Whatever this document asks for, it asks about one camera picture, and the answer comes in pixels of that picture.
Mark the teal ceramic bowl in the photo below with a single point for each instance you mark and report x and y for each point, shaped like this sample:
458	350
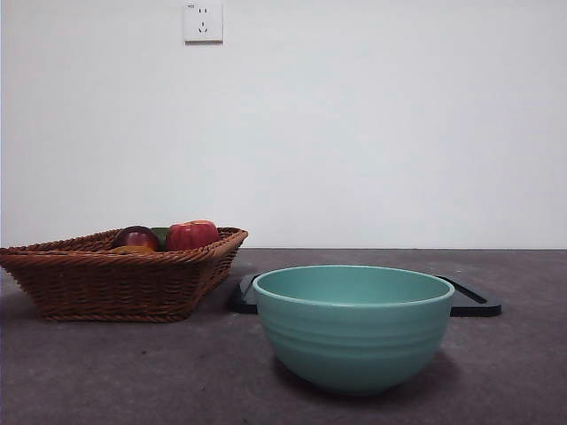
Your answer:
354	345

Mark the orange-yellow oval fruit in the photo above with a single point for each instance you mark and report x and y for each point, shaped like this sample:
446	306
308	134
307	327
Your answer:
133	249

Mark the green avocado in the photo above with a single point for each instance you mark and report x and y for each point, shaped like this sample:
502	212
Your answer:
160	234

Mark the dark red apple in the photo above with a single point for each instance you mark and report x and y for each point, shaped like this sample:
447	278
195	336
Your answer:
135	238

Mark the brown wicker basket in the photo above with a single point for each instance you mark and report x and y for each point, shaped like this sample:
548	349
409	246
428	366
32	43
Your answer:
111	283

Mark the dark rectangular tray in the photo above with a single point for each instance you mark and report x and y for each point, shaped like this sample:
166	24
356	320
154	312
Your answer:
476	307

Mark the white wall socket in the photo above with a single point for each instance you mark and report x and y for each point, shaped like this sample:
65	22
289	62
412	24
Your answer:
203	22

